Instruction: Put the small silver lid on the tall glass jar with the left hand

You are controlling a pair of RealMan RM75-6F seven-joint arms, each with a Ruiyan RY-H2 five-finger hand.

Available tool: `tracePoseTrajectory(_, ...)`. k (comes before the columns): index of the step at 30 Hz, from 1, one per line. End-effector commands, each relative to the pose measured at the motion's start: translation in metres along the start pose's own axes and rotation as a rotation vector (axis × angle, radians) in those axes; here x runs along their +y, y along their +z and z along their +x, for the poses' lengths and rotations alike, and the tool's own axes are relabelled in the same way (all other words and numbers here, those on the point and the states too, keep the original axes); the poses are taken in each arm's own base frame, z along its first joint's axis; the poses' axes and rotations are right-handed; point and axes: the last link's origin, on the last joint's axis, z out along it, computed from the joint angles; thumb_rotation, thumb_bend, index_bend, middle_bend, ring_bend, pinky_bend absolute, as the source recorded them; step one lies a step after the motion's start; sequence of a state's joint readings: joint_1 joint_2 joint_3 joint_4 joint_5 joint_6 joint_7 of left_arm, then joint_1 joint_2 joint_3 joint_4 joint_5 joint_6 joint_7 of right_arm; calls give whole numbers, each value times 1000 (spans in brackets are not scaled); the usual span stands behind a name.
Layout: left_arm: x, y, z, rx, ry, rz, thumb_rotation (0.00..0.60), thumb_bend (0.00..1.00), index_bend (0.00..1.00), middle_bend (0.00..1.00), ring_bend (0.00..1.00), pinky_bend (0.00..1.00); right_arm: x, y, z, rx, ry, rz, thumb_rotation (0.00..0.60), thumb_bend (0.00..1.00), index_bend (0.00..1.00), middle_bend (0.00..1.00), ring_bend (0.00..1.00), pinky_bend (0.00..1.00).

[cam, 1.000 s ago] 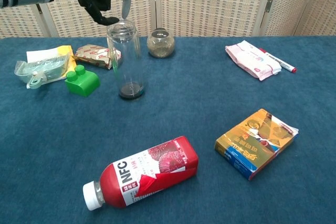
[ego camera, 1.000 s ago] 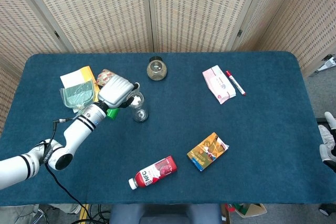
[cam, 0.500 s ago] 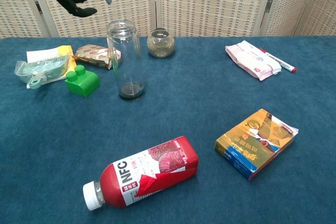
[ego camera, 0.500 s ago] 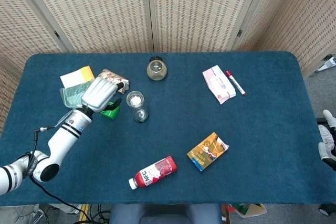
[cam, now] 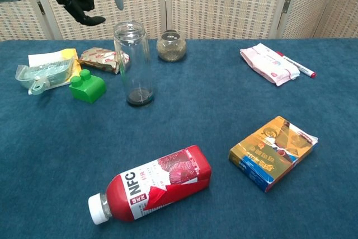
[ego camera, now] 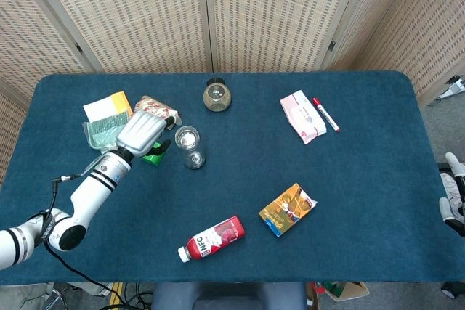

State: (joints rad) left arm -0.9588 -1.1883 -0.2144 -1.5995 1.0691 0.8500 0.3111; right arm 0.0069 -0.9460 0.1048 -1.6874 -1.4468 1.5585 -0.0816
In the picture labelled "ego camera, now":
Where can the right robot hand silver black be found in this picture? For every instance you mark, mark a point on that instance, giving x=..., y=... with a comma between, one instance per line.
x=454, y=208

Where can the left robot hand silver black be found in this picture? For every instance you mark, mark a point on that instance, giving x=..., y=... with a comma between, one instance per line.
x=141, y=132

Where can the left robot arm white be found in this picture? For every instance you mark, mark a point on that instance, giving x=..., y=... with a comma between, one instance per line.
x=91, y=194

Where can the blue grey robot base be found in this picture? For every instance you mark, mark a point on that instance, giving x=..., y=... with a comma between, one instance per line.
x=229, y=297

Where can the green toy building block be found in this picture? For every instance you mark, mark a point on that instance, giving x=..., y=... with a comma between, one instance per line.
x=152, y=160

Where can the brown red snack packet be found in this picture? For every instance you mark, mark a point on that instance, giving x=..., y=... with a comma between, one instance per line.
x=156, y=105

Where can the clear plastic bag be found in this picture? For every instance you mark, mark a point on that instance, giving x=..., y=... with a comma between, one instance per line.
x=103, y=130

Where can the yellow white paper packet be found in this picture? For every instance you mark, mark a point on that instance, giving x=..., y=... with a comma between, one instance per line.
x=105, y=106

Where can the tall clear glass bottle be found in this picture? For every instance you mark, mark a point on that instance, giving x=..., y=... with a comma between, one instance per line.
x=190, y=146

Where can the black caster wheel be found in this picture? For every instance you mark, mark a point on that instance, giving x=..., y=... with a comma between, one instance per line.
x=454, y=290

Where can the round glass jar with seeds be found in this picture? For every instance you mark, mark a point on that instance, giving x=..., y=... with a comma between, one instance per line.
x=217, y=97

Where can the white metal stand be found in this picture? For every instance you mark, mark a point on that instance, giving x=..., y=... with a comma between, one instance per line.
x=454, y=88

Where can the red NFC juice bottle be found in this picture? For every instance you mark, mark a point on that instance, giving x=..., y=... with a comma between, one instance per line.
x=214, y=239

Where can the cardboard box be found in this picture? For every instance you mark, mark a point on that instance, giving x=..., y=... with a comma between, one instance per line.
x=348, y=290

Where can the blue felt table cover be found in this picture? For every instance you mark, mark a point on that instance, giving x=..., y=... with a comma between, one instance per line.
x=290, y=165

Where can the red white marker pen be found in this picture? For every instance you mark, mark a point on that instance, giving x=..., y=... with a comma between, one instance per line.
x=327, y=115

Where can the pink wet wipes pack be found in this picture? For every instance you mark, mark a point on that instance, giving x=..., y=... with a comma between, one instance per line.
x=303, y=117

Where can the yellow blue snack box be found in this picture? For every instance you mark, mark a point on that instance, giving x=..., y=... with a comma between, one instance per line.
x=285, y=212

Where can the woven folding screen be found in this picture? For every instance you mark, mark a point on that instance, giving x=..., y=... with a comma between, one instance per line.
x=269, y=16

